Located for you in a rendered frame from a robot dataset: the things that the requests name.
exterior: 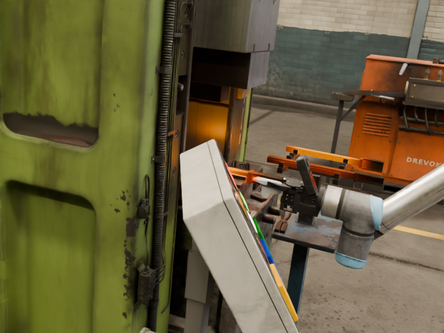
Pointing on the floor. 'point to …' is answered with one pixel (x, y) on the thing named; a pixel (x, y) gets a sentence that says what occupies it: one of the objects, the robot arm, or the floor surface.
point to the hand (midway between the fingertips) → (258, 176)
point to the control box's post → (196, 311)
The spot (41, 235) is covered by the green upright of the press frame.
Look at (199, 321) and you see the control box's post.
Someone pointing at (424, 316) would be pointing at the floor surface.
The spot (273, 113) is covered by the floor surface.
